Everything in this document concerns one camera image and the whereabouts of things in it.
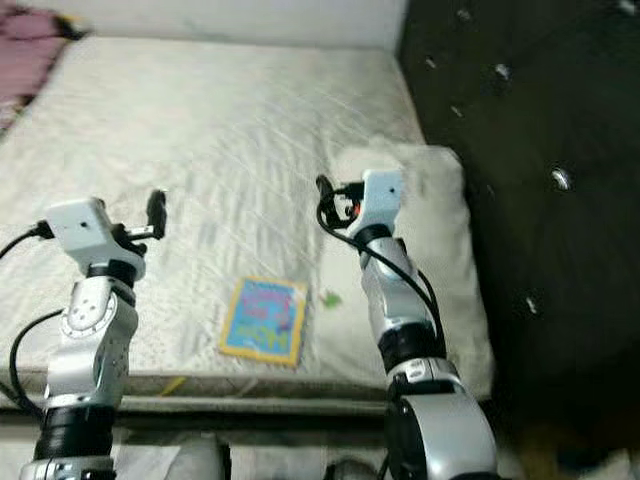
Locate white pillow with handwriting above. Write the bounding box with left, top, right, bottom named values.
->
left=315, top=145, right=496, bottom=401

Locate colourful children's book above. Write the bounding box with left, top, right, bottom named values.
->
left=218, top=276, right=309, bottom=367

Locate quilted white patterned mattress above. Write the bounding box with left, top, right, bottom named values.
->
left=0, top=37, right=496, bottom=411

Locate purple cartoon print blanket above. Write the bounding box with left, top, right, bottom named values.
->
left=0, top=0, right=86, bottom=131

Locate dark bed base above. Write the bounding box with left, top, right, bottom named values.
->
left=0, top=395, right=401, bottom=421

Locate dark tufted headboard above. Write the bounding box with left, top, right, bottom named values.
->
left=398, top=0, right=640, bottom=471

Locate grey robot left leg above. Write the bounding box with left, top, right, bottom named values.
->
left=165, top=438, right=231, bottom=480

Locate grey robot leg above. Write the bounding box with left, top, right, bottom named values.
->
left=165, top=438, right=231, bottom=480
left=325, top=458, right=381, bottom=480

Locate grey robot right leg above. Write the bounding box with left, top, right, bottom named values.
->
left=325, top=458, right=381, bottom=480

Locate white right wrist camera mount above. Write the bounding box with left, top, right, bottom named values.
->
left=350, top=168, right=404, bottom=239

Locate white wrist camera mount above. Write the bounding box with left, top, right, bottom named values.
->
left=350, top=168, right=404, bottom=239
left=45, top=197, right=146, bottom=279

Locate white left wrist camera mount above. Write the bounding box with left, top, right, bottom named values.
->
left=45, top=197, right=146, bottom=279

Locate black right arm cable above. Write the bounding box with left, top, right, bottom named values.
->
left=318, top=200, right=446, bottom=361

